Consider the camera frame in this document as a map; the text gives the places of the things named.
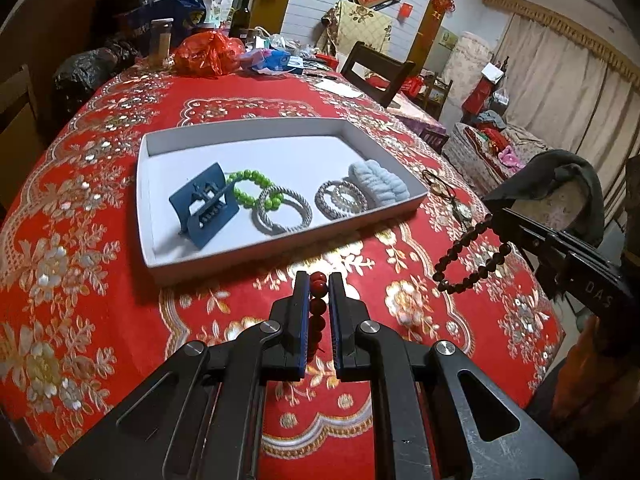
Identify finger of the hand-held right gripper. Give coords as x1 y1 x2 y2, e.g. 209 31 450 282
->
510 232 568 291
494 207 608 271

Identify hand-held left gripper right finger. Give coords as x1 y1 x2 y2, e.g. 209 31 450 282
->
327 272 581 480

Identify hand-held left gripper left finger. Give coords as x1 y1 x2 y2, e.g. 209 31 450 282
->
52 270 313 480

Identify red bead bracelet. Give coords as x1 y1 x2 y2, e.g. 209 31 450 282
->
307 270 330 361

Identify dark brown bead bracelet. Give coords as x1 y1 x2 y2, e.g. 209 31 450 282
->
432 212 516 295

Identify clear spiral hair tie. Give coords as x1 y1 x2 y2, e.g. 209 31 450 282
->
332 182 368 213

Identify light blue fluffy scrunchie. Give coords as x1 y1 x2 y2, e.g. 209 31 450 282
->
347 159 411 208

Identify green bead bracelet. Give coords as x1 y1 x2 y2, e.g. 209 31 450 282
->
225 169 283 213

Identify blue hair claw clip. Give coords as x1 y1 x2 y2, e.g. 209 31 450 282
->
168 162 241 249

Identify white cardboard tray box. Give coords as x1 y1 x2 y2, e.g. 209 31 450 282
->
135 117 431 286

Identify person's right hand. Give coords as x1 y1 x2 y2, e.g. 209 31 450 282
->
565 312 640 411

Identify dark grey jacket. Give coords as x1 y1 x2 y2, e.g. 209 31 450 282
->
482 149 607 248

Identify metal band wristwatch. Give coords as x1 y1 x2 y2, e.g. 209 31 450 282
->
450 199 476 233

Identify cluttered bed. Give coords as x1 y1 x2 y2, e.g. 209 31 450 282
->
447 120 556 183

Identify purple cloth covered table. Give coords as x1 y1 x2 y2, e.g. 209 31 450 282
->
387 92 448 153

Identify beige curtains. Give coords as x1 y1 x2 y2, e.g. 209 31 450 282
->
492 7 638 171

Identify red floral tablecloth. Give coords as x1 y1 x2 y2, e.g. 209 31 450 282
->
0 57 566 480

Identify dark wooden chair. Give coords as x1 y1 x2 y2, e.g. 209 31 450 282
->
340 41 417 108

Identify white paper sheet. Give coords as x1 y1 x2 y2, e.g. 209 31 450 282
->
315 77 368 98

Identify blue tissue pack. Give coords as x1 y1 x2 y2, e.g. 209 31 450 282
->
252 50 293 76

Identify gold floral cloth cover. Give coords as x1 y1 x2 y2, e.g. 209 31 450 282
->
320 0 393 61

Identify red plastic bag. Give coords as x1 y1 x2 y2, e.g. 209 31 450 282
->
172 31 247 80

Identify dark wine bottle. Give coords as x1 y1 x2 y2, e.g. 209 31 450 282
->
229 0 253 41

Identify glass jar with lid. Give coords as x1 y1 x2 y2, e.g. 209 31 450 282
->
147 17 174 68

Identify small black plastic bag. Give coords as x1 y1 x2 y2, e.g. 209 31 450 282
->
52 37 146 111

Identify blue bag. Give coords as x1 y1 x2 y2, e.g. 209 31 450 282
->
125 0 207 41

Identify brown wooden chair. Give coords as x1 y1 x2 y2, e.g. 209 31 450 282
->
0 64 46 201

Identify black hair tie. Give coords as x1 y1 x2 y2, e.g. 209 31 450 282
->
422 169 458 198

